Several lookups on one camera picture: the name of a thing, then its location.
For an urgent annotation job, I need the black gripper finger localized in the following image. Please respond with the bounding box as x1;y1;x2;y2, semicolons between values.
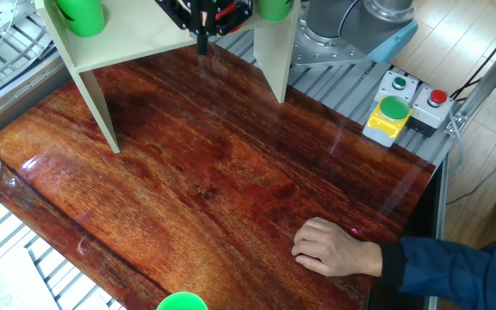
202;0;253;56
155;0;204;56

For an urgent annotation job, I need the green plastic cup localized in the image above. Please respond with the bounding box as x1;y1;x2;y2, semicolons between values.
54;0;107;38
256;0;295;22

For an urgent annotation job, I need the forearm in blue sleeve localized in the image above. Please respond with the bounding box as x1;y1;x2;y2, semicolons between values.
376;235;496;310

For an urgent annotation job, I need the cream wooden shelf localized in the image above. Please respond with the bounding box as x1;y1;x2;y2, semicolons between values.
34;0;301;154

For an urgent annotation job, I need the person's hand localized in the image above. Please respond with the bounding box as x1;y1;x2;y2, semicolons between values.
290;216;383;278

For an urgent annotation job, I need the grey box small green button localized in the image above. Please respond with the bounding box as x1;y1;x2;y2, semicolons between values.
374;70;421;104

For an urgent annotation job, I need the yellow box big green button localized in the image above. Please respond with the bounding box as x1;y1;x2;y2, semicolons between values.
362;95;413;148

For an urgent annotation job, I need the grey box red button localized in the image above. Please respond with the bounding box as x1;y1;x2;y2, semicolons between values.
406;84;455;138

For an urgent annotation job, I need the green cup at bottom edge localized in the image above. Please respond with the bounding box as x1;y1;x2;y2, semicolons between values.
156;291;209;310

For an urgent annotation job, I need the white paper sheet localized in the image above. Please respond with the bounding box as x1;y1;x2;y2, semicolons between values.
0;245;62;310

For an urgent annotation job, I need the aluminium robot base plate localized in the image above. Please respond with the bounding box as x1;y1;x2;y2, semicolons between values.
289;2;381;69

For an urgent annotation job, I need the black cable pair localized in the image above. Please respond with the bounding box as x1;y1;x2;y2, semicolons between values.
449;15;496;101

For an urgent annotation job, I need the aluminium frame post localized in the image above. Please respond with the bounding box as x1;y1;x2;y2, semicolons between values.
445;25;496;134

